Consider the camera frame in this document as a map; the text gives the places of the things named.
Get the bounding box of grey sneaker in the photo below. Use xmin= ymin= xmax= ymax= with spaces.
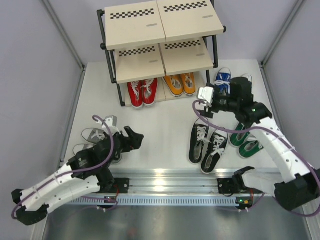
xmin=81 ymin=128 xmax=107 ymax=144
xmin=72 ymin=144 xmax=122 ymax=165

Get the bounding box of orange sneaker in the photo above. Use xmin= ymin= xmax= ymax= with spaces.
xmin=180 ymin=72 xmax=196 ymax=96
xmin=162 ymin=75 xmax=184 ymax=97

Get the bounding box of red sneaker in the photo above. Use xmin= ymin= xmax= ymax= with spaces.
xmin=142 ymin=78 xmax=158 ymax=107
xmin=127 ymin=81 xmax=143 ymax=109

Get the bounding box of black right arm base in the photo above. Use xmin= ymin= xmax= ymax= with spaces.
xmin=217 ymin=166 xmax=262 ymax=197

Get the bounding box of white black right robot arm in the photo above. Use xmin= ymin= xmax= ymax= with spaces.
xmin=196 ymin=77 xmax=320 ymax=211

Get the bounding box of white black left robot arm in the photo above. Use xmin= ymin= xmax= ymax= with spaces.
xmin=11 ymin=126 xmax=145 ymax=226

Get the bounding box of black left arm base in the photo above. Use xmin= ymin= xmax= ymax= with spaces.
xmin=99 ymin=177 xmax=130 ymax=194

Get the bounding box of beige black shoe shelf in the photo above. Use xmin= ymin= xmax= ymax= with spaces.
xmin=97 ymin=0 xmax=227 ymax=107

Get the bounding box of left blue sneaker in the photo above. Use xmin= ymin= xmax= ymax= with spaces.
xmin=214 ymin=67 xmax=232 ymax=95

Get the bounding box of blue sneaker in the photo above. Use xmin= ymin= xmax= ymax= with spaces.
xmin=241 ymin=73 xmax=253 ymax=83
xmin=214 ymin=67 xmax=232 ymax=95

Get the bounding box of right blue sneaker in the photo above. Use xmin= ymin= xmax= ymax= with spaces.
xmin=241 ymin=73 xmax=253 ymax=83

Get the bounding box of left black sneaker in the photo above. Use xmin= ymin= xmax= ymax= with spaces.
xmin=188 ymin=118 xmax=210 ymax=164

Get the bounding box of black sneaker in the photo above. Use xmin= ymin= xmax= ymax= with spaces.
xmin=200 ymin=129 xmax=229 ymax=174
xmin=188 ymin=118 xmax=210 ymax=164

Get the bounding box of right black sneaker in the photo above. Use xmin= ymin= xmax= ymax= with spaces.
xmin=200 ymin=129 xmax=229 ymax=174

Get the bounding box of left green sneaker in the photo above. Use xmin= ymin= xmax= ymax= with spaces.
xmin=230 ymin=123 xmax=250 ymax=147

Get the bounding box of green sneaker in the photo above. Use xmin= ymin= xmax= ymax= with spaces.
xmin=238 ymin=140 xmax=264 ymax=159
xmin=230 ymin=123 xmax=250 ymax=147

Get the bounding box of right green sneaker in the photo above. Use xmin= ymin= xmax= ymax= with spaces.
xmin=238 ymin=140 xmax=264 ymax=159

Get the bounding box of grey aluminium corner post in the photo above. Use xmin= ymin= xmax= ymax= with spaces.
xmin=260 ymin=0 xmax=307 ymax=69

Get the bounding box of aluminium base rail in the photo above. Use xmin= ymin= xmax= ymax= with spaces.
xmin=41 ymin=149 xmax=313 ymax=207

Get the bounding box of left grey corner post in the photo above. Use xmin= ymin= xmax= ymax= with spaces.
xmin=40 ymin=0 xmax=86 ymax=71

